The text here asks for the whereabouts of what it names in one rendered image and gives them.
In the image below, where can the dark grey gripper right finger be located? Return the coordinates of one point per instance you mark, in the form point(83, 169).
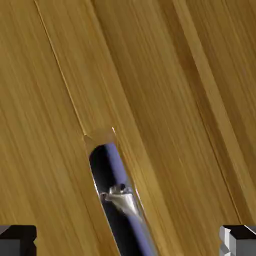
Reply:
point(240, 243)

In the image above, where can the light wood cabinet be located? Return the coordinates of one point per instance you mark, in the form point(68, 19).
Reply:
point(238, 70)

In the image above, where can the light wood drawer front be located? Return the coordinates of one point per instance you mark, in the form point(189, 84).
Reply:
point(50, 140)

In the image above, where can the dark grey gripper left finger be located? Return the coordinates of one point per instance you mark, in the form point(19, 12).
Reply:
point(16, 242)

